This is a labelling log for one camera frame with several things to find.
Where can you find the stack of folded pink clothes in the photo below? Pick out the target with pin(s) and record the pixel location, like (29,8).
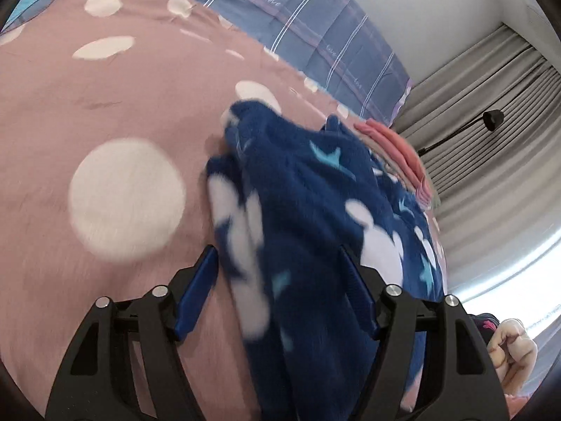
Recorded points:
(399,149)

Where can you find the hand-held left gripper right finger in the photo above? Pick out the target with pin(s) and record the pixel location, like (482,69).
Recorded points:
(357,291)

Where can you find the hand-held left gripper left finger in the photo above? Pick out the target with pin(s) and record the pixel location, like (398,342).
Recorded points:
(197,291)

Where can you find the dark navy cloth pile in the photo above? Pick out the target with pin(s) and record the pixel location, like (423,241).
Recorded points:
(484,326)

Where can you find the beige curtain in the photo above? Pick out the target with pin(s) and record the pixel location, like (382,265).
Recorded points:
(491,184)

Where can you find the blue fleece garment white print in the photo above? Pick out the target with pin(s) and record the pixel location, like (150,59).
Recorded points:
(307,201)

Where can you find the cream fluffy cloth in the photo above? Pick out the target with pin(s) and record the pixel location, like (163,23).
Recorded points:
(515,351)

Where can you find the black lamp on stand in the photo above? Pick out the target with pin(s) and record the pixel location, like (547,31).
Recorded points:
(493,119)

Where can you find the blue plaid pillow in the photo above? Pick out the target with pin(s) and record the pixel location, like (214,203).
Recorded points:
(307,22)

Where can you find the pink polka dot blanket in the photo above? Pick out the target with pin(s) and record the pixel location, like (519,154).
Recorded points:
(109,109)

